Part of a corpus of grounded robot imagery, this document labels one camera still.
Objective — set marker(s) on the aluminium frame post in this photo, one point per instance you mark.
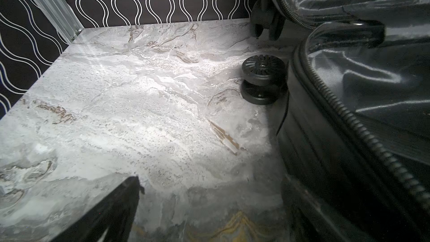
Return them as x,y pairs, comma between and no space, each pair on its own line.
62,17

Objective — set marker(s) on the black hard-shell suitcase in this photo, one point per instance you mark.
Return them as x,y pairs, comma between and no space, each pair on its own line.
353,123

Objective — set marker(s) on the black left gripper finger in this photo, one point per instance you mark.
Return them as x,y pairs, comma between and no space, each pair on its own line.
111,219

